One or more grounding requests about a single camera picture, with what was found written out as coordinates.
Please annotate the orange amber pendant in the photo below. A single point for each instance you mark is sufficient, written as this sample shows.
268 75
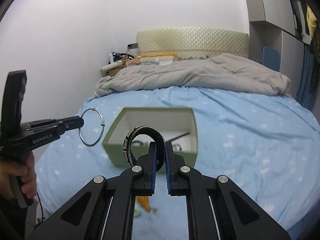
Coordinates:
144 203

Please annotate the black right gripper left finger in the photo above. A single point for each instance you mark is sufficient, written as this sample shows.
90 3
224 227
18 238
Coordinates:
103 208

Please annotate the light blue bed sheet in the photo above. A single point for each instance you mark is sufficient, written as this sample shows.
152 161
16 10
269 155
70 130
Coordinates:
267 145

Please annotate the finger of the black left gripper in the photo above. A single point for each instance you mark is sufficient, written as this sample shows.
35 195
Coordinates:
70 123

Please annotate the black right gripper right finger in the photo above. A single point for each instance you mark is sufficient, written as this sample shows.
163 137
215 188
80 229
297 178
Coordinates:
216 207

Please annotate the blue chair back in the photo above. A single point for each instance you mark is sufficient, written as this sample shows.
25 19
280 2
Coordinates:
271 58

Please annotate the grey duvet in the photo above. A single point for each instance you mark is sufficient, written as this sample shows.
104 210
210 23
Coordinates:
224 71

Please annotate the grey wardrobe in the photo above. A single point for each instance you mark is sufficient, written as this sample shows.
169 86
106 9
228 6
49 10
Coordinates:
272 24

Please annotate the green cardboard box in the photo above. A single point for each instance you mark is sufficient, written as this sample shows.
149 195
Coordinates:
135 128

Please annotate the patterned pillow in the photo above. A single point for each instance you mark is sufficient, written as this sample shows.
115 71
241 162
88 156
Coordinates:
155 59

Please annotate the green jade pendant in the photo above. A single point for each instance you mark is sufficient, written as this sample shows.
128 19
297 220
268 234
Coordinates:
137 211

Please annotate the blue curtain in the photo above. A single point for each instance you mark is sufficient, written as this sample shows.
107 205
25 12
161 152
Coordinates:
305 96

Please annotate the cream quilted headboard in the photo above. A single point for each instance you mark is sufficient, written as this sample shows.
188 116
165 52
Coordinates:
192 42

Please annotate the yellow hanging jacket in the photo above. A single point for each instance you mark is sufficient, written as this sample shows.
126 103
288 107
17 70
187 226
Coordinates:
311 21

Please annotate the cluttered bedside table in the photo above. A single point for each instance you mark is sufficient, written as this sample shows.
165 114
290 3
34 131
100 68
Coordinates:
117 61

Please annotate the black hair stick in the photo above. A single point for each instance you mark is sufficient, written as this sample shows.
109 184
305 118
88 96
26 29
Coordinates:
178 137

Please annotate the silver bangle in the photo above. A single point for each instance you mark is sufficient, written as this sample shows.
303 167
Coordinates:
93 129

